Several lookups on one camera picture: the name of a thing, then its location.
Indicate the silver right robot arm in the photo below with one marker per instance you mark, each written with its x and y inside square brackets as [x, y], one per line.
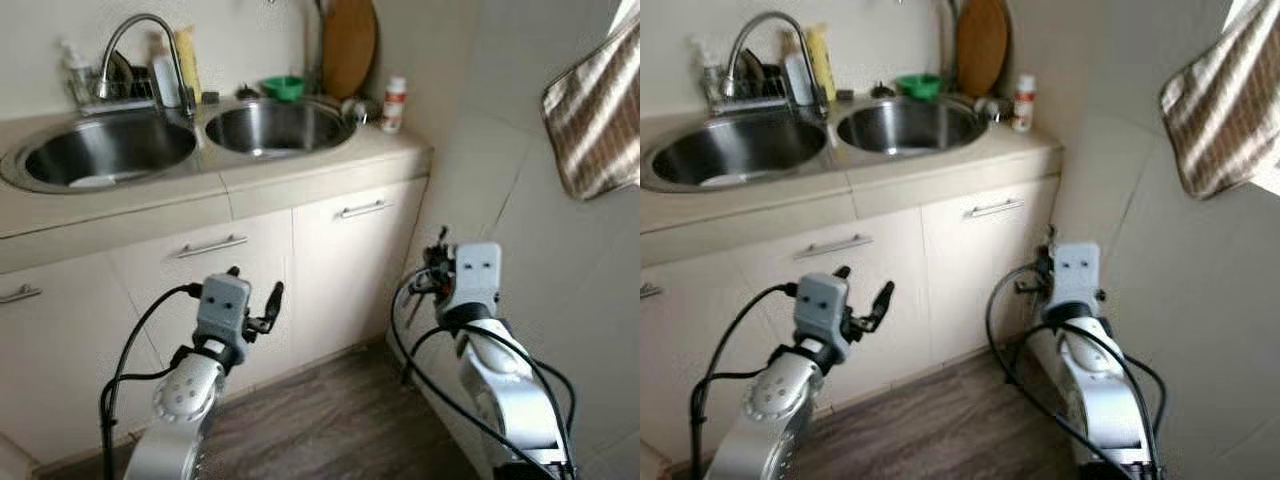
[500, 390]
[1095, 390]

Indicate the stainless steel double sink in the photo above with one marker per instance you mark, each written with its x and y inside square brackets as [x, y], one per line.
[110, 150]
[740, 150]

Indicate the white bottle orange label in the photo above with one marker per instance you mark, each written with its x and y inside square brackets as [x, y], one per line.
[1023, 103]
[394, 105]

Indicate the shiny round metal vessel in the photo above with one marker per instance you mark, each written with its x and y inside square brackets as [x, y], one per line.
[988, 108]
[355, 110]

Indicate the curved chrome faucet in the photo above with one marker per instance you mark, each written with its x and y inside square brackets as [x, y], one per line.
[822, 98]
[190, 100]

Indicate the small black round item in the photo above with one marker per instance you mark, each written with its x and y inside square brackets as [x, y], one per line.
[881, 92]
[247, 92]

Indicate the green plastic bowl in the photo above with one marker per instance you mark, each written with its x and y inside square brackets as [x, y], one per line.
[918, 86]
[283, 88]

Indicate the plain white bottle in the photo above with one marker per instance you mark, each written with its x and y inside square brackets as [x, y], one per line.
[798, 78]
[165, 80]

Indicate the round wooden cutting board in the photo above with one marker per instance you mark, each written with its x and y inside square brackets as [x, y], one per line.
[350, 50]
[983, 45]

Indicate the brown striped hanging towel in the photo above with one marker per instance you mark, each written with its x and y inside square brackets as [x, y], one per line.
[600, 110]
[1220, 110]

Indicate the dark slim faucet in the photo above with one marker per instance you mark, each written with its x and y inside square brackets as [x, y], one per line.
[322, 50]
[947, 50]

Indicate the clear pump soap dispenser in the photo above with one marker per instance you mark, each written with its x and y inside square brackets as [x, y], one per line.
[708, 68]
[77, 70]

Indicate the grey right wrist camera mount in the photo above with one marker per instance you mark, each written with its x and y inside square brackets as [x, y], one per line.
[478, 275]
[1075, 275]

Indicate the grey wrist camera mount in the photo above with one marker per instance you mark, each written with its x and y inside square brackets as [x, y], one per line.
[1075, 275]
[822, 305]
[222, 305]
[478, 275]

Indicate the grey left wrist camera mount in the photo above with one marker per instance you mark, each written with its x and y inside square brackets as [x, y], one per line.
[222, 305]
[822, 305]

